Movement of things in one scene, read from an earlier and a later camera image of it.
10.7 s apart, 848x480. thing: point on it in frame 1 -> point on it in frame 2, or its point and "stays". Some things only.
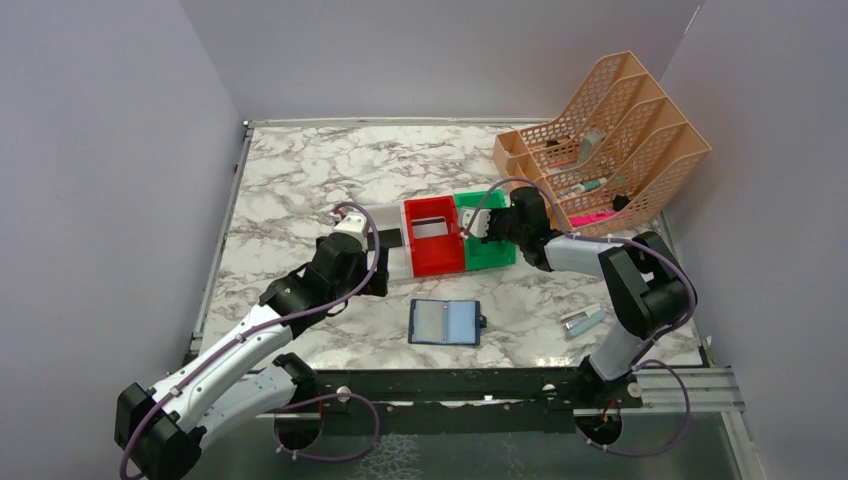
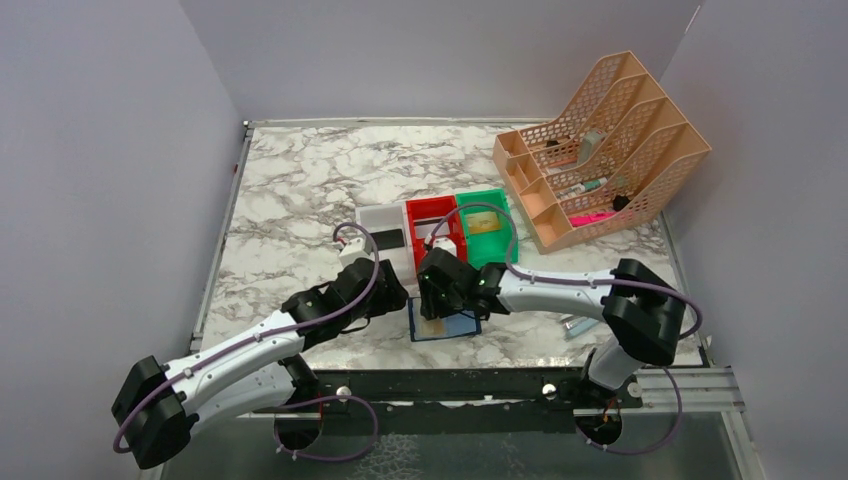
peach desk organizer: x=619 y=156 stays
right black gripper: x=486 y=227 -> x=436 y=304
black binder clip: x=619 y=202 stays
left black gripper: x=377 y=263 -> x=391 y=291
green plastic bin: x=479 y=254 stays
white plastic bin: x=387 y=217 stays
